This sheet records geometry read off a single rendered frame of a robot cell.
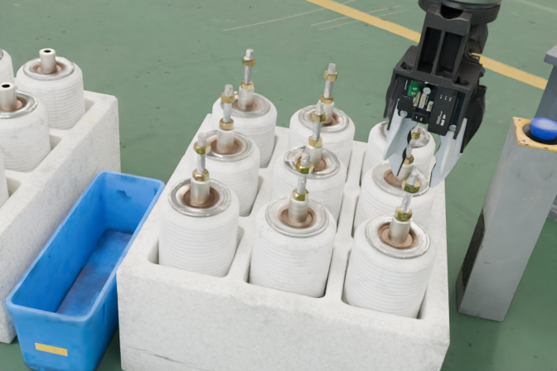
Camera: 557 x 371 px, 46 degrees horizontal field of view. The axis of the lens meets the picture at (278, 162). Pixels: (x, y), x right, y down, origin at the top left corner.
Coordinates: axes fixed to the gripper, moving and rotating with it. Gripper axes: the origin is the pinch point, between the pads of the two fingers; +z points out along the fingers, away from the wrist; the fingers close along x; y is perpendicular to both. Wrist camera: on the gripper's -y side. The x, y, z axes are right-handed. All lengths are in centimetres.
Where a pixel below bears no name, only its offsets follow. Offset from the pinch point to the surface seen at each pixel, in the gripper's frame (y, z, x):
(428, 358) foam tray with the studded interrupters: 7.1, 19.7, 7.4
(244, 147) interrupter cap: -5.5, 9.0, -23.4
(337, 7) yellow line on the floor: -128, 35, -52
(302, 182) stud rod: 4.2, 4.0, -11.5
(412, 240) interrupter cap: 0.6, 9.4, 1.6
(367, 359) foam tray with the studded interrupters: 8.6, 22.0, 1.1
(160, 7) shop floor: -94, 34, -94
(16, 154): 6, 14, -52
